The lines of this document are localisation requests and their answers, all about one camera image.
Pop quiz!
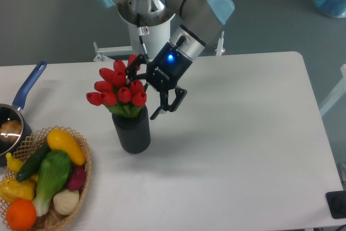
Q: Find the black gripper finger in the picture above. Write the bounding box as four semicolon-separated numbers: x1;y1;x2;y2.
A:
150;87;187;120
125;54;149;82

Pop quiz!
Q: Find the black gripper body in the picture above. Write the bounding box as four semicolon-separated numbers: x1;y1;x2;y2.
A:
145;42;192;92

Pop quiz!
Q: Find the red tulip bouquet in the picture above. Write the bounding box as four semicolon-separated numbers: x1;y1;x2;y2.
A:
86;54;147;118

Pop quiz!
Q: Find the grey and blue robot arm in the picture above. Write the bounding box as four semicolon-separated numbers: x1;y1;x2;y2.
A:
98;0;235;118

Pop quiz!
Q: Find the dark grey ribbed vase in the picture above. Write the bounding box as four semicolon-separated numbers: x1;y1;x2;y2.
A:
112;106;151;154

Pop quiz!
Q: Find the yellow squash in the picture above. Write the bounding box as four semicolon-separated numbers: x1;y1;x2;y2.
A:
47;129;86;166

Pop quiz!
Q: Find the woven wicker basket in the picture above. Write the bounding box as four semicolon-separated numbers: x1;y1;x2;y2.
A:
0;126;92;231

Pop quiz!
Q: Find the green bok choy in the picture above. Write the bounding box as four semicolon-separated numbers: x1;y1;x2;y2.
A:
32;150;71;217

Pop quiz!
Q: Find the green cucumber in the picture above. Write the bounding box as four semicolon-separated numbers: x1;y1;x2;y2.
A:
16;142;51;182

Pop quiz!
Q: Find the bread roll in pan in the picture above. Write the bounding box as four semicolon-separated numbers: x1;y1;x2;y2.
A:
1;120;22;144

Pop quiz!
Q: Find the white garlic bulb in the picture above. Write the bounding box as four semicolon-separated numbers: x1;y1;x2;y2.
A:
53;189;79;215

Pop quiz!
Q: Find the small yellow banana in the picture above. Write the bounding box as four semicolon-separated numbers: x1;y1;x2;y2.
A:
5;153;38;183

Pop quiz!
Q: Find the yellow bell pepper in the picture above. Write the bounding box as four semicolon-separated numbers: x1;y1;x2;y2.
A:
1;177;36;204

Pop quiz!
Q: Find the orange fruit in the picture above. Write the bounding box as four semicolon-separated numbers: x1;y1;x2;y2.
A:
5;199;37;230

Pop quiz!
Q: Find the black device at edge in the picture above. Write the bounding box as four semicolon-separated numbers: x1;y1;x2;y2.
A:
325;190;345;219

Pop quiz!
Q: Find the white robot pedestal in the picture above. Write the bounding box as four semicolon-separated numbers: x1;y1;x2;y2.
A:
99;0;235;61

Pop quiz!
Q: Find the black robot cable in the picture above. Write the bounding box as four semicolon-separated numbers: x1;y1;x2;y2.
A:
136;13;150;56

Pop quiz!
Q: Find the blue handled saucepan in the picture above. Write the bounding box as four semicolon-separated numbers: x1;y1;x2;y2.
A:
1;61;47;167

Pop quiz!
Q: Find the white frame at right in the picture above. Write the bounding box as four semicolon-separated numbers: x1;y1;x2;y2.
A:
319;64;345;117

